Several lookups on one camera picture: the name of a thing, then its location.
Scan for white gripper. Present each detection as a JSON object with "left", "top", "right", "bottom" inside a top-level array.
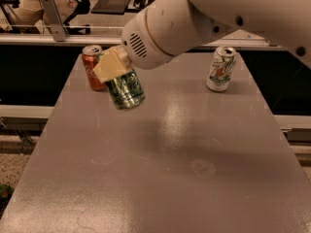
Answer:
[{"left": 93, "top": 8, "right": 175, "bottom": 83}]

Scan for green soda can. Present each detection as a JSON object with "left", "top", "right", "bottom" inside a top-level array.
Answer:
[{"left": 105, "top": 70, "right": 146, "bottom": 110}]

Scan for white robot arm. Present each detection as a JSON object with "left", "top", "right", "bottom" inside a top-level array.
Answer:
[{"left": 94, "top": 0, "right": 311, "bottom": 83}]

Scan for red Coca-Cola can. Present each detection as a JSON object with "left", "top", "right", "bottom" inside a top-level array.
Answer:
[{"left": 82, "top": 45, "right": 106, "bottom": 91}]

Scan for white 7up can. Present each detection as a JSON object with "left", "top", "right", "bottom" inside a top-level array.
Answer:
[{"left": 206, "top": 47, "right": 236, "bottom": 92}]

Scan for dark square stool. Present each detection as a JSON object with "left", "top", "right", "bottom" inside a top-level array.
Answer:
[{"left": 90, "top": 0, "right": 130, "bottom": 15}]

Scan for seated person in beige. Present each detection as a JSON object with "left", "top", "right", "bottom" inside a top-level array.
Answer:
[{"left": 11, "top": 0, "right": 90, "bottom": 34}]

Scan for metal railing bar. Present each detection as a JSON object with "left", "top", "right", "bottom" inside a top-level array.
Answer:
[{"left": 0, "top": 34, "right": 269, "bottom": 50}]

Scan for left metal bracket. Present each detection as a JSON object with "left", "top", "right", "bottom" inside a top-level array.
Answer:
[{"left": 40, "top": 0, "right": 68, "bottom": 42}]

